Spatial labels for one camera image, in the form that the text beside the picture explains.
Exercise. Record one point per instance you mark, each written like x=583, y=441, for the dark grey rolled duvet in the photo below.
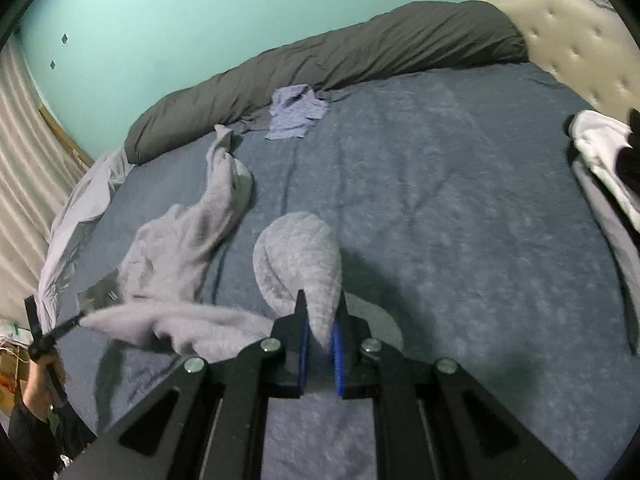
x=418, y=36

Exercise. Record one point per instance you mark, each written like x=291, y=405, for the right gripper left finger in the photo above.
x=205, y=421

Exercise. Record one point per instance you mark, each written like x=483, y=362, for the light grey crumpled blanket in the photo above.
x=72, y=227

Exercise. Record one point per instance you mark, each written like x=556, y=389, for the grey knit sweater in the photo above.
x=152, y=294

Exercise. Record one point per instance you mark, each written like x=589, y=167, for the cream tufted headboard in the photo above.
x=585, y=46

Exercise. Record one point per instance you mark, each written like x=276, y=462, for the blue checked cloth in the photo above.
x=293, y=111

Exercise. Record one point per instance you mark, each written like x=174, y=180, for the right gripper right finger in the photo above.
x=433, y=420

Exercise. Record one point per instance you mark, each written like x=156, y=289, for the striped beige curtain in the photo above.
x=37, y=176

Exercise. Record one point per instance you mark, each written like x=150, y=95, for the blue patterned bed sheet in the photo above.
x=457, y=212

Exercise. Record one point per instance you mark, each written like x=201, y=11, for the black folded garment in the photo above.
x=628, y=159

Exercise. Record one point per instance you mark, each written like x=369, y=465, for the white folded garment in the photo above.
x=599, y=139

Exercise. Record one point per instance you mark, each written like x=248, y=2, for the person's left hand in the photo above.
x=37, y=397

